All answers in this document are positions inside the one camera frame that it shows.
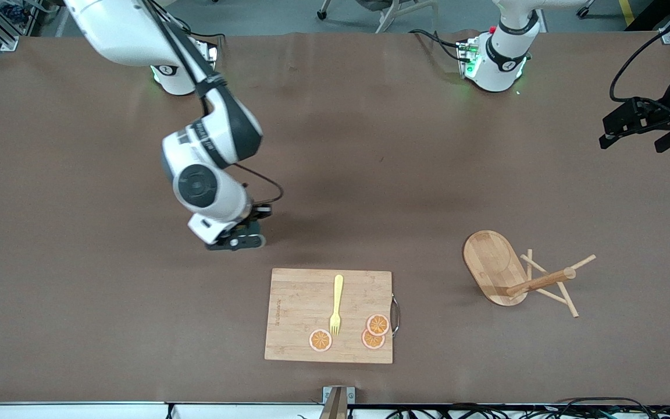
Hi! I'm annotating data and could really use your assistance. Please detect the wooden mug rack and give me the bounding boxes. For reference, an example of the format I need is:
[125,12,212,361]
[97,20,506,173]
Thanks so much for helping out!
[462,230,597,319]

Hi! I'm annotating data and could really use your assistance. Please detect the bamboo cutting board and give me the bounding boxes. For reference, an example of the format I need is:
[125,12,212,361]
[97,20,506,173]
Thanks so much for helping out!
[264,268,401,365]

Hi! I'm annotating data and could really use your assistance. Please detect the yellow plastic fork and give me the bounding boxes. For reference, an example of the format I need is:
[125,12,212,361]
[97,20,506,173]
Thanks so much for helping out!
[329,274,345,337]

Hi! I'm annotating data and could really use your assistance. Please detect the grey office chair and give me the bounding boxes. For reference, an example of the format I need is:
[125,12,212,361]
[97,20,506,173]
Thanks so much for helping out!
[316,0,439,34]

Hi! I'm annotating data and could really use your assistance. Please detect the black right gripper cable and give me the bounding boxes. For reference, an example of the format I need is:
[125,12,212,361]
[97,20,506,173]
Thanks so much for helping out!
[231,162,284,205]

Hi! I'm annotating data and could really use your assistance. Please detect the black right base cable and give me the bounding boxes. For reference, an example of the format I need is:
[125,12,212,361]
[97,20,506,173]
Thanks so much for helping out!
[137,0,225,97]

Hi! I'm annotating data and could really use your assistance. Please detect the black base cable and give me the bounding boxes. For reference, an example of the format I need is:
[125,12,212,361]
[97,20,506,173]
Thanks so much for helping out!
[137,0,225,97]
[409,28,469,62]

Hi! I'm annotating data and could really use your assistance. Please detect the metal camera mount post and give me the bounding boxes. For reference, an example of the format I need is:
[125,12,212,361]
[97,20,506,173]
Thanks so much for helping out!
[318,385,357,419]

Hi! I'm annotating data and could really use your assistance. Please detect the black left base cable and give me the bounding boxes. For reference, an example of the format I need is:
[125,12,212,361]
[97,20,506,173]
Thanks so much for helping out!
[409,28,469,62]

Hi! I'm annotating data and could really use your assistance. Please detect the white table front rail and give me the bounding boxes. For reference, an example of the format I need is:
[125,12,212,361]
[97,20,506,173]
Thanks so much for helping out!
[0,402,670,419]

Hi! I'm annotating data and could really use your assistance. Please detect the black cable bundle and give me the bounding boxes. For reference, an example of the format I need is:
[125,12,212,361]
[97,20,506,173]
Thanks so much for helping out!
[384,397,670,419]

